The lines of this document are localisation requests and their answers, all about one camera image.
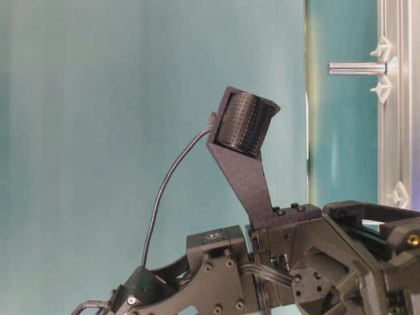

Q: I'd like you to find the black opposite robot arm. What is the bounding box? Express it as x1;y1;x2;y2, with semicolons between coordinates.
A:
75;201;419;314

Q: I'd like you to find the upper steel shaft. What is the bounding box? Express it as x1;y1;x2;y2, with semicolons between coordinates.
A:
327;62;387;75

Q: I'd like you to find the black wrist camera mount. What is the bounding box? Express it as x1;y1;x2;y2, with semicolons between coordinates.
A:
205;85;322;230

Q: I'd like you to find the black camera cable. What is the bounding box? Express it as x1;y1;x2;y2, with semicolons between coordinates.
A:
140;129;213;267

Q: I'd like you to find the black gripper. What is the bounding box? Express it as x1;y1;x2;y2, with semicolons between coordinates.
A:
249;201;419;314

